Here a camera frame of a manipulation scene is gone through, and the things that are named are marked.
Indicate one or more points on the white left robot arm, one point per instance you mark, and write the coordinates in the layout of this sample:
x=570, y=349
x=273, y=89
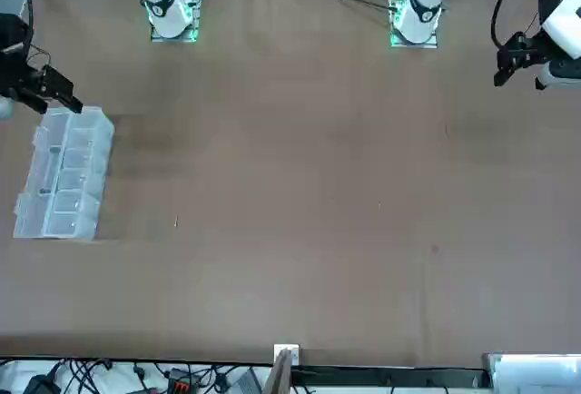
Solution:
x=424, y=3

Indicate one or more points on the small dark clip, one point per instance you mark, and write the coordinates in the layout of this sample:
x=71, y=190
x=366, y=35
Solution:
x=45, y=192

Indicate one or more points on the brown wooden post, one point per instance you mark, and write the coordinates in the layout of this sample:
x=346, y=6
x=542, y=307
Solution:
x=279, y=376

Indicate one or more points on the transparent plastic compartment box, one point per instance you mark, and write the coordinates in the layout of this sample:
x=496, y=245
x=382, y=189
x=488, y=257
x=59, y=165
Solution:
x=68, y=176

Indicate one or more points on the black box with red marks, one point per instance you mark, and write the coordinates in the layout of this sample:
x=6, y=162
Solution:
x=179, y=382

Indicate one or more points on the grey flat device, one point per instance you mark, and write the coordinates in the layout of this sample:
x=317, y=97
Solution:
x=247, y=382

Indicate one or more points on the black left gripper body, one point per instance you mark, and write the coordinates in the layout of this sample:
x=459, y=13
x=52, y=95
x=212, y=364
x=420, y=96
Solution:
x=531, y=51

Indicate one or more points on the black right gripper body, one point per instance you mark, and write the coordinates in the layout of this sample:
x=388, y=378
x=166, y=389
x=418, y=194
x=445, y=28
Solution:
x=13, y=71

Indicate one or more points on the white metal-edged box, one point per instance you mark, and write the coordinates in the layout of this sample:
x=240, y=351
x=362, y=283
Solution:
x=535, y=373

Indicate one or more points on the black power adapter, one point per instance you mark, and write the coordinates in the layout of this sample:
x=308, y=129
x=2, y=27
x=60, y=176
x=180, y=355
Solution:
x=41, y=386

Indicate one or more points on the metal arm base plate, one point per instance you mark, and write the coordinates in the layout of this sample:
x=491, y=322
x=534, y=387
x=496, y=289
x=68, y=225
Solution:
x=395, y=40
x=193, y=33

